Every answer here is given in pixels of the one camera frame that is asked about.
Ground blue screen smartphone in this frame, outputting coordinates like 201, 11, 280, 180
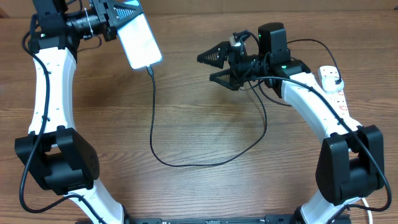
118, 1, 162, 70

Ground black charger cable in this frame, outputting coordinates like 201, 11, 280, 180
146, 39, 343, 168

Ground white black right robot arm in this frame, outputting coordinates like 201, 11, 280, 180
197, 22, 387, 223

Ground white power strip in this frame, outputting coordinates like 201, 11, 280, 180
318, 65, 349, 118

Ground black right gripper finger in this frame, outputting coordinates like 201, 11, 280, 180
197, 42, 230, 68
209, 69, 239, 91

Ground white power strip cord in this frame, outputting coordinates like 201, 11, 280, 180
360, 196, 374, 224

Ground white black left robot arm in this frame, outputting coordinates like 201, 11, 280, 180
14, 0, 162, 223

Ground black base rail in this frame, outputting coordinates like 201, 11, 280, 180
130, 214, 301, 224

